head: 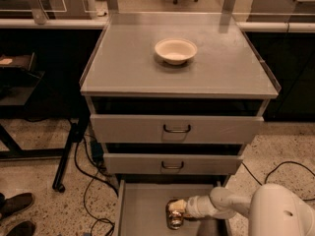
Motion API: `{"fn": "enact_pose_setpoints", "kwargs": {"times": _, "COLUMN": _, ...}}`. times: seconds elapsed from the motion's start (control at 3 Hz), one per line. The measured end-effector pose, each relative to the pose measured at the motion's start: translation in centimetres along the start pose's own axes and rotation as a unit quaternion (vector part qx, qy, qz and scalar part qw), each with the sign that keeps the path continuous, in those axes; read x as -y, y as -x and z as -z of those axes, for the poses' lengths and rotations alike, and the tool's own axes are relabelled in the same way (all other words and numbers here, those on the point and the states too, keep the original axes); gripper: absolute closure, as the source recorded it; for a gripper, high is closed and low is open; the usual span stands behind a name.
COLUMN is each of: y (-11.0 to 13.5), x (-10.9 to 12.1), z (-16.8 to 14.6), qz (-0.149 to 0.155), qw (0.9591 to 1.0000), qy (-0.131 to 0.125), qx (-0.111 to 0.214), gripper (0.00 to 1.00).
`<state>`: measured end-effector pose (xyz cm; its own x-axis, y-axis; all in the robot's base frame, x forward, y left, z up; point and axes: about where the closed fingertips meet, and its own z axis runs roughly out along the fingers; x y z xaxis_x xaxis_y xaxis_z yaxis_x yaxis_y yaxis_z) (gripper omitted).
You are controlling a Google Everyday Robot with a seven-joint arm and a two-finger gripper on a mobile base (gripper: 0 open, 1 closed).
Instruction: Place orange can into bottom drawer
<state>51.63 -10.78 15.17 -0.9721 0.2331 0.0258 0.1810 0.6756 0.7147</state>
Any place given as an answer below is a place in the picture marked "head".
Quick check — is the crushed orange soda can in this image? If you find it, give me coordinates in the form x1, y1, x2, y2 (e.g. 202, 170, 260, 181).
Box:
165, 200, 184, 230

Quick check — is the white paper bowl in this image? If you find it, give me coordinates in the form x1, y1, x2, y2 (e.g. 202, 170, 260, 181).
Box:
155, 38, 198, 65

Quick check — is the middle grey drawer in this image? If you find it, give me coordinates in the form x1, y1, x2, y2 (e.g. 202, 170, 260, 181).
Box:
103, 150, 243, 175

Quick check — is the grey drawer cabinet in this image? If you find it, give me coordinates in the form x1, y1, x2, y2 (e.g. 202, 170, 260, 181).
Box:
79, 11, 282, 189

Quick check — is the dark shoe lower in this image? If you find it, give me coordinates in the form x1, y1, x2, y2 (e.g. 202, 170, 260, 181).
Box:
5, 221, 35, 236

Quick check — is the top grey drawer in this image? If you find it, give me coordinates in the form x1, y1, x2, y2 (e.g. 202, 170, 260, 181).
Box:
91, 97, 263, 145

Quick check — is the bottom grey drawer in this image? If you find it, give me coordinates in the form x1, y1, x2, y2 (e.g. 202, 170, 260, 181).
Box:
112, 180, 232, 236

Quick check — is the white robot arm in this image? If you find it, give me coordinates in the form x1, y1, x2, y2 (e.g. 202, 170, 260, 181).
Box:
165, 184, 315, 236

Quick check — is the black power adapter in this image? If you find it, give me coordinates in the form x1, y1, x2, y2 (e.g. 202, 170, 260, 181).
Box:
91, 141, 103, 164

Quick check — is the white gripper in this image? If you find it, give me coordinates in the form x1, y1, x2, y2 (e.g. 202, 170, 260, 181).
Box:
168, 195, 217, 218

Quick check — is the grey drawer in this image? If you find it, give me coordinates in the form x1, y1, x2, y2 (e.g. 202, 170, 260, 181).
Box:
91, 97, 263, 145
112, 180, 232, 236
103, 150, 243, 175

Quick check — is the black floor cable left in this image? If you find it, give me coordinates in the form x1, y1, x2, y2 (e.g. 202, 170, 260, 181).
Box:
73, 134, 120, 236

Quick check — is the black floor cable right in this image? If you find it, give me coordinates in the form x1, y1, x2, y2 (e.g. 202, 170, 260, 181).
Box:
241, 160, 315, 203

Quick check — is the black floor cable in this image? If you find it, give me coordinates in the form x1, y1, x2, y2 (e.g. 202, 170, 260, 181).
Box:
73, 134, 120, 236
241, 160, 315, 203

